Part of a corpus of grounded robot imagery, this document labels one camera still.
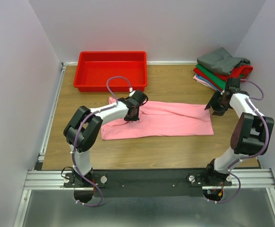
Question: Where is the blue folded t shirt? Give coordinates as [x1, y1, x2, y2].
[195, 73, 223, 92]

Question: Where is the red folded t shirt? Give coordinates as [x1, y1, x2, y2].
[196, 65, 253, 90]

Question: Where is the light pink folded t shirt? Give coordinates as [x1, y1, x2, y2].
[193, 74, 223, 92]

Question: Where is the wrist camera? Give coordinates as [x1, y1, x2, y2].
[129, 87, 135, 96]
[225, 78, 240, 91]

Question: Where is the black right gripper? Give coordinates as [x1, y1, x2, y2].
[204, 90, 229, 117]

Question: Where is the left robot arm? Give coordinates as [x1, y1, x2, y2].
[63, 90, 148, 187]

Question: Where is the green folded t shirt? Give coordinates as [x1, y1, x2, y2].
[193, 64, 248, 91]

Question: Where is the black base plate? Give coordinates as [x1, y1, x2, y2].
[63, 168, 232, 198]

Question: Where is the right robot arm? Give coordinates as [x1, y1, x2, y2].
[204, 90, 275, 185]

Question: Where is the grey folded t shirt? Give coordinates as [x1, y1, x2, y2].
[197, 47, 251, 76]

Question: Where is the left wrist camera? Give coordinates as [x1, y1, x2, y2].
[129, 87, 135, 96]

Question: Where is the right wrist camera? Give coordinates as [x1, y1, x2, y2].
[225, 78, 240, 91]

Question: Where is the aluminium frame rail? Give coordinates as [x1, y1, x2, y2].
[24, 168, 275, 190]

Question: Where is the red plastic tray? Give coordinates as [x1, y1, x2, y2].
[73, 51, 148, 92]

